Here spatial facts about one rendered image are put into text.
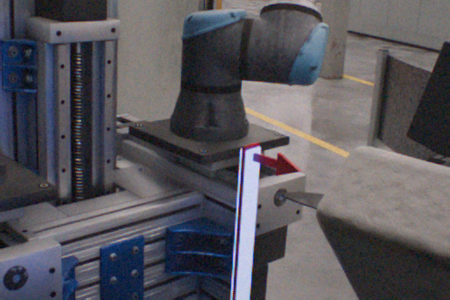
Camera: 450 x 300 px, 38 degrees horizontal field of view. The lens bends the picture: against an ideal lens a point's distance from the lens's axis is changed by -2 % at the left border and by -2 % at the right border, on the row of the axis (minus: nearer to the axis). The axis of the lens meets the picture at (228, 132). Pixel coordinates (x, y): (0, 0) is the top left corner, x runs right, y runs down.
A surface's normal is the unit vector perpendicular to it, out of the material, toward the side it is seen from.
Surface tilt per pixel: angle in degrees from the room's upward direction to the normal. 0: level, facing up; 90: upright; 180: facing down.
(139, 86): 90
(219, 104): 72
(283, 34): 60
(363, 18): 90
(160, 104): 90
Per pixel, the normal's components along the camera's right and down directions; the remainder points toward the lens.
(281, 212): 0.68, 0.24
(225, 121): 0.40, -0.03
